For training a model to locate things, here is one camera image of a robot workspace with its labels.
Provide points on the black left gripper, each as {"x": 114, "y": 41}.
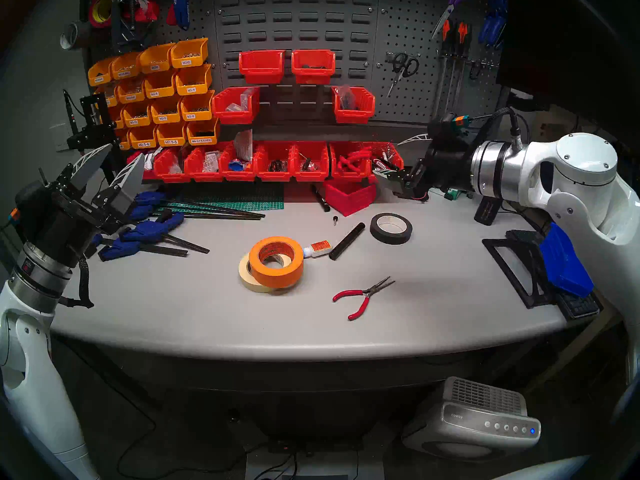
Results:
{"x": 65, "y": 229}

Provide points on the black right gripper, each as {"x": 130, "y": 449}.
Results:
{"x": 450, "y": 164}

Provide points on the beige masking tape roll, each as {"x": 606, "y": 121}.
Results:
{"x": 246, "y": 279}

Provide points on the orange tape roll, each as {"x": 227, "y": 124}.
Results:
{"x": 277, "y": 279}

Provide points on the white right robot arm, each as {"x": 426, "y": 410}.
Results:
{"x": 590, "y": 184}

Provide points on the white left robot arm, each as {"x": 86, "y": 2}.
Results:
{"x": 30, "y": 384}

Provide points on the black tape roll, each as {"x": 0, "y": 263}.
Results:
{"x": 380, "y": 236}

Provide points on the metal pegboard hook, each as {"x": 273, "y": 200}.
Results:
{"x": 390, "y": 59}

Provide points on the red tape roll yellow core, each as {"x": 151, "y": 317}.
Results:
{"x": 94, "y": 16}

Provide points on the red plastic parts bin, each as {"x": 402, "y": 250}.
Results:
{"x": 347, "y": 175}
{"x": 354, "y": 115}
{"x": 200, "y": 176}
{"x": 237, "y": 175}
{"x": 275, "y": 175}
{"x": 149, "y": 175}
{"x": 313, "y": 70}
{"x": 167, "y": 176}
{"x": 235, "y": 115}
{"x": 395, "y": 154}
{"x": 310, "y": 175}
{"x": 261, "y": 69}

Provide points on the black red marker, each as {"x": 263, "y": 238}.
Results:
{"x": 385, "y": 166}

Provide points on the black battery holder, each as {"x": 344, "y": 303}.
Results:
{"x": 422, "y": 196}

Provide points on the orange labelled parts bin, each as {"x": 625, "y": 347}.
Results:
{"x": 125, "y": 70}
{"x": 125, "y": 141}
{"x": 109, "y": 98}
{"x": 192, "y": 86}
{"x": 155, "y": 64}
{"x": 196, "y": 113}
{"x": 187, "y": 58}
{"x": 165, "y": 115}
{"x": 202, "y": 138}
{"x": 159, "y": 90}
{"x": 136, "y": 119}
{"x": 172, "y": 139}
{"x": 117, "y": 119}
{"x": 144, "y": 142}
{"x": 99, "y": 76}
{"x": 131, "y": 95}

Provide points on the black tool stand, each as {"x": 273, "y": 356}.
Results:
{"x": 97, "y": 134}

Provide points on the small red loose bin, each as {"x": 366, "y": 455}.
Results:
{"x": 350, "y": 201}

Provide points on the black soldering iron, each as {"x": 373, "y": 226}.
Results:
{"x": 70, "y": 114}

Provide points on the black perforated cylinder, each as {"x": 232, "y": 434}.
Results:
{"x": 487, "y": 211}

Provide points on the black marker pen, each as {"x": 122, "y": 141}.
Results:
{"x": 321, "y": 199}

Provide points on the black cylindrical rod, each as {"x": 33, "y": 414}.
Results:
{"x": 347, "y": 241}

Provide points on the black metal tool rack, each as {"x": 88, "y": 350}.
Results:
{"x": 470, "y": 61}

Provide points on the white glue bottle orange label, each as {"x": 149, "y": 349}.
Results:
{"x": 320, "y": 247}

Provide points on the clear plastic bag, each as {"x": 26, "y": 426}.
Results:
{"x": 245, "y": 145}

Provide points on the green cutting mat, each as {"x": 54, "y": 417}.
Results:
{"x": 250, "y": 204}

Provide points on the red white plastic tool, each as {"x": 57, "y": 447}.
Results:
{"x": 146, "y": 11}

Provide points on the blue plastic bin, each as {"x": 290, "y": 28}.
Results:
{"x": 565, "y": 264}

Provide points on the black computer monitor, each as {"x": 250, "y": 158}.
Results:
{"x": 565, "y": 44}

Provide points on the black keyboard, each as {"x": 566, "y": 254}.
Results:
{"x": 580, "y": 306}

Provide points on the white Coway air purifier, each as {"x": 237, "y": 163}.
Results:
{"x": 465, "y": 424}

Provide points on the black power strip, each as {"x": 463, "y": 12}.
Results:
{"x": 310, "y": 445}

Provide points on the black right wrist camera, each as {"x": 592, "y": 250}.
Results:
{"x": 442, "y": 126}

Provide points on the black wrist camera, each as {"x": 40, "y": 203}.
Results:
{"x": 442, "y": 126}
{"x": 30, "y": 204}

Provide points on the dark grey pegboard wall panel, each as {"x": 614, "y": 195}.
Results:
{"x": 415, "y": 104}

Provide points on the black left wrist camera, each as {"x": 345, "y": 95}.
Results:
{"x": 30, "y": 204}

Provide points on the black triangular frame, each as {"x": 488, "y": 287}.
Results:
{"x": 505, "y": 264}

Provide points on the grey duct tape roll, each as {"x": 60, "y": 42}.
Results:
{"x": 74, "y": 36}

